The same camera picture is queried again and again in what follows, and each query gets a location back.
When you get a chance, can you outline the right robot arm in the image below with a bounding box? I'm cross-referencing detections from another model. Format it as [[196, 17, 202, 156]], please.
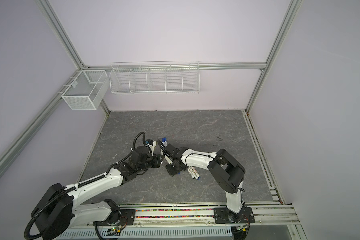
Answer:
[[159, 142, 246, 214]]

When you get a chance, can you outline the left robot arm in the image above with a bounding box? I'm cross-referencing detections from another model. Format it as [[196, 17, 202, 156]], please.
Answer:
[[24, 144, 165, 240]]

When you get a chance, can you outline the white mesh box basket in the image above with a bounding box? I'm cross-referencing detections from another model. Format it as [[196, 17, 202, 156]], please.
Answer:
[[62, 70, 110, 111]]

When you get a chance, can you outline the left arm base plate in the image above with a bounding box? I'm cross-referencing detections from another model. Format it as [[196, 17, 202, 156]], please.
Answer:
[[97, 209, 136, 226]]

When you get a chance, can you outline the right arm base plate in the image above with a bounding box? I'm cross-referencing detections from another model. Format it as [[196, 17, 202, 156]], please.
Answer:
[[213, 206, 255, 224]]

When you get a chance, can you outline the white wire wall basket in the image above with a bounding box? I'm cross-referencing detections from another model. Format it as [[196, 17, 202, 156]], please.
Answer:
[[110, 61, 201, 94]]

